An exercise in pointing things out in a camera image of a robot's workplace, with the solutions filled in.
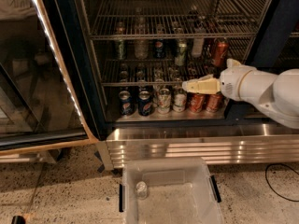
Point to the black commercial fridge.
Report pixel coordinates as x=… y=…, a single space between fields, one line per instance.
x=101 y=105

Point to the blue pepsi can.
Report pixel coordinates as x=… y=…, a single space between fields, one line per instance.
x=144 y=103
x=126 y=104

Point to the green sprite can middle shelf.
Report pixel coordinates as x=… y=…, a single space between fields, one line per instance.
x=181 y=52

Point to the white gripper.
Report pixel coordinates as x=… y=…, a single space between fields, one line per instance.
x=231 y=82

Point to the red coke can bottom right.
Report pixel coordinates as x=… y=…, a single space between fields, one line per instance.
x=213 y=102

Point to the red coke can bottom left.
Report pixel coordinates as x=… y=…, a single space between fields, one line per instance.
x=196 y=102

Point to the wire shelf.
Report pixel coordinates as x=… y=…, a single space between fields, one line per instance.
x=131 y=72
x=137 y=19

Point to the green can middle shelf left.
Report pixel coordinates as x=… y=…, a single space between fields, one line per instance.
x=120 y=49

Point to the black object on floor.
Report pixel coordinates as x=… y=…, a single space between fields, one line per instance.
x=18 y=220

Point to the pepsi can middle shelf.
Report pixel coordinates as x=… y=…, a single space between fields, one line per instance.
x=159 y=51

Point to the clear plastic bin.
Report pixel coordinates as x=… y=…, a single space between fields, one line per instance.
x=180 y=191

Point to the clear water bottle middle shelf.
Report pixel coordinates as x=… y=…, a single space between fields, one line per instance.
x=141 y=49

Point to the upper wire shelf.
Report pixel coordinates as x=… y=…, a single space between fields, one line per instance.
x=137 y=19

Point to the red coke can shelf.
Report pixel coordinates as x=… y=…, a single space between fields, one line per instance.
x=219 y=51

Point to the white green can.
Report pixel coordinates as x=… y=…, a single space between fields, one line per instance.
x=180 y=99
x=164 y=101

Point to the red coke can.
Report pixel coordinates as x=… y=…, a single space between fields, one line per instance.
x=213 y=102
x=196 y=102

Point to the white can middle shelf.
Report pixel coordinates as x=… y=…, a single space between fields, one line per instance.
x=197 y=47

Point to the middle wire shelf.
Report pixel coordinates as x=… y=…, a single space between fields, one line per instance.
x=131 y=72

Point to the clear cup in bin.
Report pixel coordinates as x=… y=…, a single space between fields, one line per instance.
x=141 y=190

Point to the blue pepsi can left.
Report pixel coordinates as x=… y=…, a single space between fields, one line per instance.
x=126 y=104

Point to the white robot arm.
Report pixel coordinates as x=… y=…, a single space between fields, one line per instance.
x=276 y=96

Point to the open glass fridge door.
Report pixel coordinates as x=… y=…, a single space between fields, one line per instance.
x=39 y=103

